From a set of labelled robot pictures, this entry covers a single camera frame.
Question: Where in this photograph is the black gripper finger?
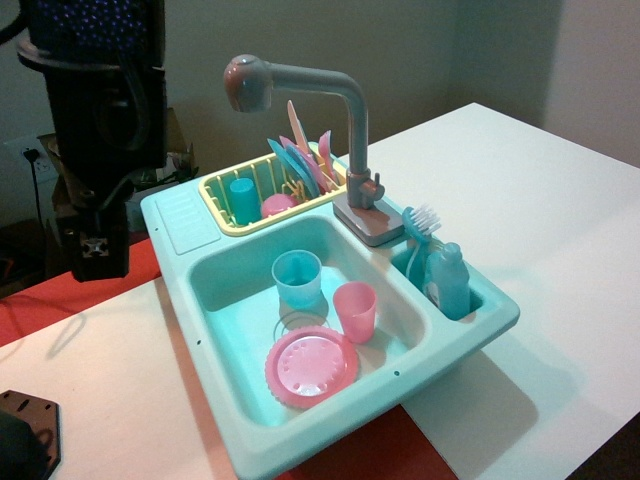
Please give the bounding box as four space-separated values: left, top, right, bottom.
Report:
55 201 129 282

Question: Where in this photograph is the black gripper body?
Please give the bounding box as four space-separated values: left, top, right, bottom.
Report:
45 64 167 210

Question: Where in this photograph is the grey toy faucet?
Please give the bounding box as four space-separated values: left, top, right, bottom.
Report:
223 54 404 247

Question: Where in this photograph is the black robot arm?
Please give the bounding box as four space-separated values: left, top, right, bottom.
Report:
17 1 167 282

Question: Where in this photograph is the cardboard box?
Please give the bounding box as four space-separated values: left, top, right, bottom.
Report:
39 108 197 236

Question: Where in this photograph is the red mat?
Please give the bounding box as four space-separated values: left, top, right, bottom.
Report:
1 239 161 346

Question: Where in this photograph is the yellow dish rack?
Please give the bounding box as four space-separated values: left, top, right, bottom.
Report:
198 153 347 237

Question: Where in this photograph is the blue cup in rack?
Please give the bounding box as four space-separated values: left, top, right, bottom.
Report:
230 178 262 226

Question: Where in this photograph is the pink bowl in rack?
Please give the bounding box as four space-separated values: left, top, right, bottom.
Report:
260 193 299 219

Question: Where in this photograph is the blue plate in rack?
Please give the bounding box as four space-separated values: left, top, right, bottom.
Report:
267 139 320 199

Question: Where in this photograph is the blue cup in sink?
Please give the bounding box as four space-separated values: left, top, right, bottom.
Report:
271 249 322 309

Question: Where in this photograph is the pink plate in rack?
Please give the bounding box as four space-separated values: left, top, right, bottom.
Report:
279 136 330 194

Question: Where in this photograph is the pink toy fork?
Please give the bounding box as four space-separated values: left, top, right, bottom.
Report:
318 130 333 174

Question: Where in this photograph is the teal toy sink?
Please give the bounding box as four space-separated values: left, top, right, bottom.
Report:
142 178 520 479

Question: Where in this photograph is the pink plate in sink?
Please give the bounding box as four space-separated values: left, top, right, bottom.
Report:
264 326 359 409

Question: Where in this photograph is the pink cup in sink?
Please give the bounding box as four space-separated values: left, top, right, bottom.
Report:
333 281 377 344

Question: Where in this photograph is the blue dish brush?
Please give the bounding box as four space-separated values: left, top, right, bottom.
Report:
402 204 441 279

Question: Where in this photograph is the blue soap bottle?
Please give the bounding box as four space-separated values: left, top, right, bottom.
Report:
424 242 471 320

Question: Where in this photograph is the white wall outlet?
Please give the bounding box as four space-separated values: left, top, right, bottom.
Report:
4 135 58 184

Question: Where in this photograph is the black power cable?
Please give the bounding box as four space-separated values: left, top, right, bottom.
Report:
22 147 47 236

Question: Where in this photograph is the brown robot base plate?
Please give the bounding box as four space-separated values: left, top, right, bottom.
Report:
1 390 61 479

